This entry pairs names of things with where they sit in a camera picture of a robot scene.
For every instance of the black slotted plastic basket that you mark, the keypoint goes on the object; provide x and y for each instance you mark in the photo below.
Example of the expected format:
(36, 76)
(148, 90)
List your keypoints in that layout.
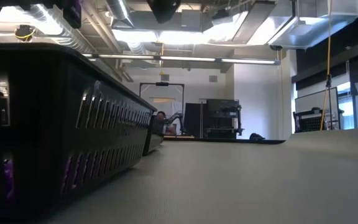
(154, 140)
(42, 93)

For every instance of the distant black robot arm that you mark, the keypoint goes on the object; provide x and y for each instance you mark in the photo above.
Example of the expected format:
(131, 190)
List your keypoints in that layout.
(175, 117)

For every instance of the grey ceiling box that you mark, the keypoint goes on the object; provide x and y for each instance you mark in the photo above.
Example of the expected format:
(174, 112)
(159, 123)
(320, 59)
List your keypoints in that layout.
(194, 20)

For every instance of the ceiling light strip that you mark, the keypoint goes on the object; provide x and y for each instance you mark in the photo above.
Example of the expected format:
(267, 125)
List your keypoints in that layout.
(185, 58)

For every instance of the person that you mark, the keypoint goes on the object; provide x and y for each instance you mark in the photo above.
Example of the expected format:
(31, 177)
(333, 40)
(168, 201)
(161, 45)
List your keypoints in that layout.
(161, 115)

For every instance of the black flat panel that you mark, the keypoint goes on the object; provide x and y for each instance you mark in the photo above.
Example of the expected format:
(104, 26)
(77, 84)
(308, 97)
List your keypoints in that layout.
(194, 119)

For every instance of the black equipment rack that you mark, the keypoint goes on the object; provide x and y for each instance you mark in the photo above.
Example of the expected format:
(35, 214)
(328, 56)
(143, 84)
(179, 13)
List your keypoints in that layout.
(222, 118)

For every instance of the white board panel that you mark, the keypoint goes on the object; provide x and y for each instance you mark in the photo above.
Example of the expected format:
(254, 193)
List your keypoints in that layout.
(314, 101)

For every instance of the black perforated equipment cart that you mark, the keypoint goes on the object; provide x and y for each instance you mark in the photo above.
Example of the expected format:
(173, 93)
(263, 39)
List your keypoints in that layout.
(309, 123)

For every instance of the black tripod stand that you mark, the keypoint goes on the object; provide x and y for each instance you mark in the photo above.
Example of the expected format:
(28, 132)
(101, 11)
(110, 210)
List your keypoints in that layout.
(329, 93)

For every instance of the grey table mat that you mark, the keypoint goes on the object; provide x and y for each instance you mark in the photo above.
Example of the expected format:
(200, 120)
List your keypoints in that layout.
(228, 186)

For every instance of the silver ribbed flexible duct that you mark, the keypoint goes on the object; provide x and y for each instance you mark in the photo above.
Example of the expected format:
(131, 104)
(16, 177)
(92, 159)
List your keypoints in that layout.
(64, 34)

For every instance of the silver round ventilation duct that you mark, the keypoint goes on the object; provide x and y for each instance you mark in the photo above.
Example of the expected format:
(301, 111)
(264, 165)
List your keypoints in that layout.
(118, 11)

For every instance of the grey wall vent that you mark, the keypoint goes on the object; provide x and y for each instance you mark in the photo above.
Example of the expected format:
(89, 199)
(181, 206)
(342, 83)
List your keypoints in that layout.
(213, 78)
(165, 77)

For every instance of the black gantry frame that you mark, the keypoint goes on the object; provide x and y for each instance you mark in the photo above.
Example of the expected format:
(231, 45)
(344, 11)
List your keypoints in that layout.
(162, 84)

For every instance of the black aluminium table frame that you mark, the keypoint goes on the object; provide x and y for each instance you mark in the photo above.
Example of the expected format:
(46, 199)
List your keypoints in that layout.
(228, 140)

